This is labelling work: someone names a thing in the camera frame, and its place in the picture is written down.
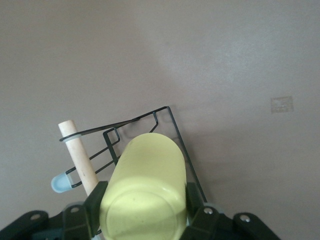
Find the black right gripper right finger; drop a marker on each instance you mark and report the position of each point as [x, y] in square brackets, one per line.
[200, 222]

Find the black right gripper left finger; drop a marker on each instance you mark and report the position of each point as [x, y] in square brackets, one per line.
[93, 212]

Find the yellow plastic cup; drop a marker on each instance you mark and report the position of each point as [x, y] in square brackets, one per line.
[145, 175]

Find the small square tape mark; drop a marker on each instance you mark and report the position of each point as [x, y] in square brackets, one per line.
[281, 104]

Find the brown table cover sheet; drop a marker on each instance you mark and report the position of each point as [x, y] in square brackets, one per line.
[150, 50]

